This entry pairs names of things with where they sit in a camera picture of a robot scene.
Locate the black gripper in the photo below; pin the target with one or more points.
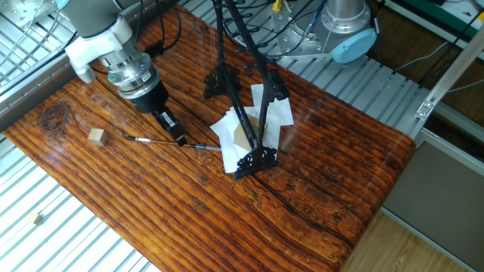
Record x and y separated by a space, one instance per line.
151 98

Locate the thin calligraphy brush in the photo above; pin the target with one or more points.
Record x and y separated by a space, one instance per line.
151 140

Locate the grey robot base column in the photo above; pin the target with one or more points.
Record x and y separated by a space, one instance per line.
348 11

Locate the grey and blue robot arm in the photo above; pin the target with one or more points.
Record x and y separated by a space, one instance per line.
98 23

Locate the black metal pen rack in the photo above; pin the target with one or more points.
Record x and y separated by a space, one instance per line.
251 125

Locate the white paper sheet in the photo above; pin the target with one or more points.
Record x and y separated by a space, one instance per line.
225 128
281 112
233 160

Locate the large wooden block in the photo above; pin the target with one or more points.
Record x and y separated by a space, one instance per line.
243 137

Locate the small wooden cube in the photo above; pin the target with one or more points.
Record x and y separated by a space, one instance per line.
96 137

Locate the tiny yellow cube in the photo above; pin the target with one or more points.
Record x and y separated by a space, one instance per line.
38 219

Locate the green board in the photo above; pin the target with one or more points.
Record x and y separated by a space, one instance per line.
465 11

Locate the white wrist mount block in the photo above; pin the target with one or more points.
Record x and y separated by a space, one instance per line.
87 49

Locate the white aluminium frame post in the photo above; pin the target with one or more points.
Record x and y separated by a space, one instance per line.
454 69

